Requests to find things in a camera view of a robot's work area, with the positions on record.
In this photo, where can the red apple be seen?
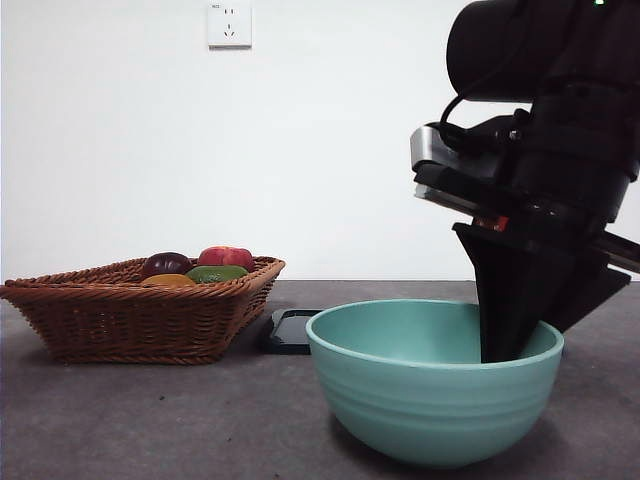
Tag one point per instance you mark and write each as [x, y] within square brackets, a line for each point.
[226, 256]

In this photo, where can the brown kiwi fruit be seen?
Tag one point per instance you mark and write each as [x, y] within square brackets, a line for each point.
[167, 280]

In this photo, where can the teal ribbed bowl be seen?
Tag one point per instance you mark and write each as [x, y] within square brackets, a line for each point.
[430, 410]

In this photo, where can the green avocado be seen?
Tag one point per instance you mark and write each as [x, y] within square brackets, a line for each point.
[216, 274]

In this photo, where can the brown wicker basket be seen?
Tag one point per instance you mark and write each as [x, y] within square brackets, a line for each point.
[135, 320]

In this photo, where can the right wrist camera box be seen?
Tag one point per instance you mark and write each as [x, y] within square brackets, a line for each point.
[435, 147]

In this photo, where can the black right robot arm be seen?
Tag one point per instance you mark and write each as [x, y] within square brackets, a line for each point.
[550, 50]

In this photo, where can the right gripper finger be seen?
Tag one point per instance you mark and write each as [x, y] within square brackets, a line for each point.
[585, 295]
[510, 290]

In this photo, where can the white wall power socket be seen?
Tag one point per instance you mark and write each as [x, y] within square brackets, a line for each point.
[230, 25]

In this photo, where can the dark purple round fruit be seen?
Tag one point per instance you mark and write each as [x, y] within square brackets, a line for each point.
[166, 262]

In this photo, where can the black rectangular tray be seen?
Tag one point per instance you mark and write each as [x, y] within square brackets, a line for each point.
[287, 332]

